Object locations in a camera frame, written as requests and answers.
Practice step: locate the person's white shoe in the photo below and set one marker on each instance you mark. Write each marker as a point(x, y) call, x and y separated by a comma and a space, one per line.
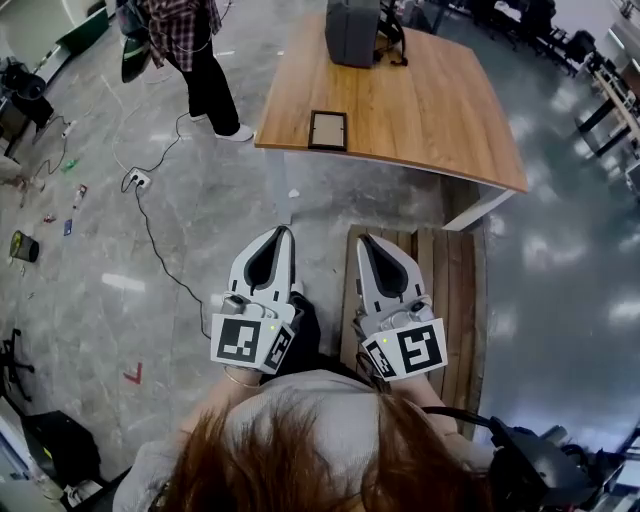
point(297, 287)

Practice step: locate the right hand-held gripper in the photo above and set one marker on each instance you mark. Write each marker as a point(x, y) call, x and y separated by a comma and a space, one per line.
point(420, 347)

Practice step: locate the dark green helmet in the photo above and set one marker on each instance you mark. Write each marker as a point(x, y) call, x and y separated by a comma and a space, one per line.
point(132, 57)

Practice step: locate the person's black trousers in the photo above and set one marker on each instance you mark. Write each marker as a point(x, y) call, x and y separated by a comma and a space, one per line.
point(307, 340)

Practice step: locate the white slim power strip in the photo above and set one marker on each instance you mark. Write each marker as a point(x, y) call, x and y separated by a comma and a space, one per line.
point(70, 128)

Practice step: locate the white square power strip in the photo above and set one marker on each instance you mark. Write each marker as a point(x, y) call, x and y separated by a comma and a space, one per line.
point(139, 179)

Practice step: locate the blue card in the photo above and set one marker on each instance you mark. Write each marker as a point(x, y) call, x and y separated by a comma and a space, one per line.
point(68, 227)

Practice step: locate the grey backpack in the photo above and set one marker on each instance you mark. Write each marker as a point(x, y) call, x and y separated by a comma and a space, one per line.
point(350, 30)

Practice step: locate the person's left forearm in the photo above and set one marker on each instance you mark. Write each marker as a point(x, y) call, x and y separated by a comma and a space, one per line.
point(220, 400)

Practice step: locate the black picture frame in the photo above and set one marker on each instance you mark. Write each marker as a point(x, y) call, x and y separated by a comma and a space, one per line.
point(327, 130)

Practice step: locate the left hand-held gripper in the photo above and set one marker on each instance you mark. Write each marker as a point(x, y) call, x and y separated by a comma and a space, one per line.
point(235, 340)

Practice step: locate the green bottle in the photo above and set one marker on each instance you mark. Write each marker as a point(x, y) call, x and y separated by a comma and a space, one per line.
point(70, 165)

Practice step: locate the slatted wooden bench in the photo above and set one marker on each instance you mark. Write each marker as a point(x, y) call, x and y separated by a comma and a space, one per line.
point(450, 300)

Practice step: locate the desk with black legs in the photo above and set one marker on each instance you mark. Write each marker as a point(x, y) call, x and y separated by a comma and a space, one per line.
point(615, 95)

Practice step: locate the black shoulder bag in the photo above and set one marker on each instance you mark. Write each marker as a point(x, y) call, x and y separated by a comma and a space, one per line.
point(530, 465)

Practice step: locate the person's grey top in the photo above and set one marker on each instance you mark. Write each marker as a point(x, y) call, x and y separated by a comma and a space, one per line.
point(320, 415)

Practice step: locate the person's right forearm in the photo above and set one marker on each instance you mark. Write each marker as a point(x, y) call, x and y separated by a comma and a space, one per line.
point(420, 392)

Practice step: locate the black box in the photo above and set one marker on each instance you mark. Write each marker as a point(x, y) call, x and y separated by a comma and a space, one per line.
point(65, 442)

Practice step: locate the red and white packet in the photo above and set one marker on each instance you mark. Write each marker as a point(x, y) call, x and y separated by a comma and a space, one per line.
point(80, 196)

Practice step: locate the black office chair base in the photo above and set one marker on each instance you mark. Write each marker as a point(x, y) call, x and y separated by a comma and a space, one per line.
point(12, 367)

